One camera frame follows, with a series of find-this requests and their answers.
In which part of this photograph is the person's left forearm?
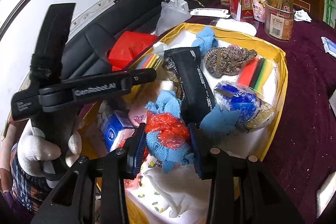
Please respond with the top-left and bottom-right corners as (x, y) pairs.
(9, 143), (54, 214)

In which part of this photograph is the black leather sofa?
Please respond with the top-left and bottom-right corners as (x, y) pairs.
(60, 0), (185, 81)

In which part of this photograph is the white plate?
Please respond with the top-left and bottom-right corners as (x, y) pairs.
(215, 18), (258, 37)

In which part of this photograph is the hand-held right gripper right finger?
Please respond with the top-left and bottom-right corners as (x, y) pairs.
(187, 123), (305, 224)

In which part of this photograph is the small blue white tissue packet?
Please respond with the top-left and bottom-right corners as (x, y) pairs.
(100, 111), (136, 153)

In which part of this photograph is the black packet orange crab print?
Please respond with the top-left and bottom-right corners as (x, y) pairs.
(163, 47), (217, 123)

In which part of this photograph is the white paper card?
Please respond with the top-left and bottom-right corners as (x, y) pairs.
(293, 9), (313, 23)

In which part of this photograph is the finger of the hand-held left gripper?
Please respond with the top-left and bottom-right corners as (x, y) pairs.
(39, 67), (157, 113)

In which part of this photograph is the light blue cloth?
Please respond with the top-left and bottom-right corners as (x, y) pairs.
(146, 132), (196, 174)

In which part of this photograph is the person's left hand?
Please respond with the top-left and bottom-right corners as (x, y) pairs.
(16, 119), (85, 181)

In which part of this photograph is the white cloth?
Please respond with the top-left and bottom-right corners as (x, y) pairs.
(142, 160), (214, 218)

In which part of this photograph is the white label card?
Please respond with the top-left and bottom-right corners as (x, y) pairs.
(190, 7), (232, 18)

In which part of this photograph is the white pink cup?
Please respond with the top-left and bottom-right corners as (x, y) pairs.
(248, 0), (270, 23)

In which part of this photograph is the white plastic bag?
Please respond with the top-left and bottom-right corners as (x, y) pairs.
(156, 0), (193, 36)

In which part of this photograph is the red plastic net bag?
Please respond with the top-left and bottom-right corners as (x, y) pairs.
(145, 112), (191, 150)

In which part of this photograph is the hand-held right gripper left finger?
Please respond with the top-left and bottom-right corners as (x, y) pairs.
(31, 123), (147, 224)

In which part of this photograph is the yellow box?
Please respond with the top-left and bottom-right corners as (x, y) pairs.
(79, 22), (288, 214)

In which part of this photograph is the speckled knit cap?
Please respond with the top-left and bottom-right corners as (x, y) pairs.
(204, 45), (258, 77)

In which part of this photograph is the blue tissue pack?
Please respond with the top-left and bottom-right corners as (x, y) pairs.
(213, 80), (278, 133)

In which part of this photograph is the pink white packet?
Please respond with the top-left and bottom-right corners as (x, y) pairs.
(128, 108), (148, 130)

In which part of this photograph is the coloured sheets pack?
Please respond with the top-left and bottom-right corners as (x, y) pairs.
(136, 52), (160, 71)
(237, 55), (275, 91)

